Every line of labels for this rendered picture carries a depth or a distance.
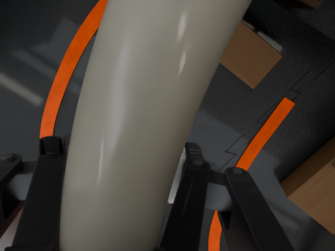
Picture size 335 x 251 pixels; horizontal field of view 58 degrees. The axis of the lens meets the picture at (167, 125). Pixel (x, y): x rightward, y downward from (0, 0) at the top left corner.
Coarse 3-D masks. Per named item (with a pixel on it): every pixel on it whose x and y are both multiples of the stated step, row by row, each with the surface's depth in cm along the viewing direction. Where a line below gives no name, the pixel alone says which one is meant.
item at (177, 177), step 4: (184, 148) 16; (184, 152) 15; (184, 156) 15; (180, 160) 15; (184, 160) 15; (180, 164) 15; (184, 164) 15; (180, 168) 15; (176, 172) 15; (180, 172) 15; (176, 176) 15; (180, 176) 15; (176, 180) 16; (172, 184) 16; (176, 184) 16; (172, 188) 16; (176, 188) 16; (172, 192) 16; (172, 196) 16; (168, 200) 16; (172, 200) 16
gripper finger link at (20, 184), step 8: (64, 136) 18; (24, 168) 14; (32, 168) 14; (16, 176) 14; (24, 176) 14; (8, 184) 14; (16, 184) 14; (24, 184) 14; (8, 192) 14; (16, 192) 14; (24, 192) 14; (8, 200) 14; (16, 200) 14
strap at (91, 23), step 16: (96, 16) 93; (80, 32) 95; (80, 48) 96; (64, 64) 98; (64, 80) 100; (48, 96) 103; (48, 112) 105; (288, 112) 101; (48, 128) 107; (272, 128) 103; (256, 144) 106; (240, 160) 108; (208, 240) 122
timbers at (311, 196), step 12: (312, 156) 106; (324, 156) 101; (300, 168) 107; (312, 168) 102; (324, 168) 98; (288, 180) 108; (300, 180) 103; (312, 180) 100; (324, 180) 100; (288, 192) 104; (300, 192) 102; (312, 192) 102; (324, 192) 102; (300, 204) 104; (312, 204) 104; (324, 204) 103; (312, 216) 105; (324, 216) 105
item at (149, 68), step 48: (144, 0) 6; (192, 0) 6; (240, 0) 6; (96, 48) 7; (144, 48) 6; (192, 48) 6; (96, 96) 7; (144, 96) 6; (192, 96) 7; (96, 144) 7; (144, 144) 7; (96, 192) 7; (144, 192) 7; (96, 240) 8; (144, 240) 8
